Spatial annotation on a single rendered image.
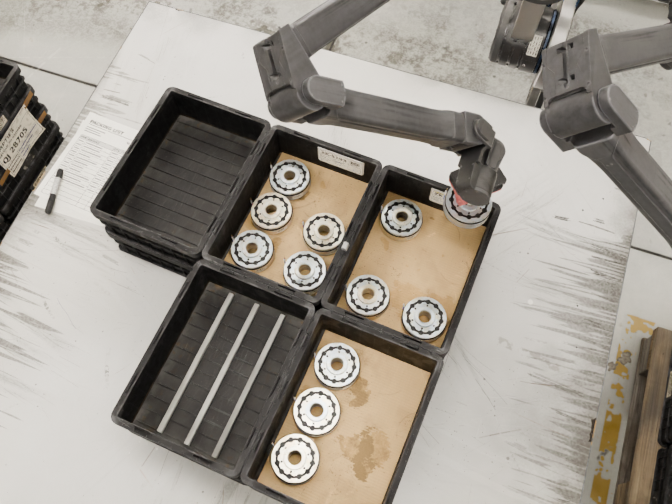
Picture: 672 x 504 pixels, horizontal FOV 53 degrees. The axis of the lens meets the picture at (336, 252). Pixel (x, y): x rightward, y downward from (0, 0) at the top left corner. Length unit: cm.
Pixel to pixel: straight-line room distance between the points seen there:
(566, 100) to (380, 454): 87
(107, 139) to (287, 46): 113
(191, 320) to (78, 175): 62
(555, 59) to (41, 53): 266
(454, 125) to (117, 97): 120
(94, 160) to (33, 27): 150
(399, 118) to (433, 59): 193
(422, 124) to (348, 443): 71
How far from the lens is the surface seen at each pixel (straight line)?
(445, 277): 163
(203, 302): 162
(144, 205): 177
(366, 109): 109
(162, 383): 159
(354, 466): 150
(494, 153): 131
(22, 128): 256
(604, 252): 191
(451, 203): 148
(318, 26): 108
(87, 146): 207
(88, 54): 326
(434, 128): 120
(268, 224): 165
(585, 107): 95
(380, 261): 163
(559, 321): 179
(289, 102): 101
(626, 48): 108
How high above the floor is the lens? 233
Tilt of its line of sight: 66 degrees down
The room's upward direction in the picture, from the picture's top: 1 degrees counter-clockwise
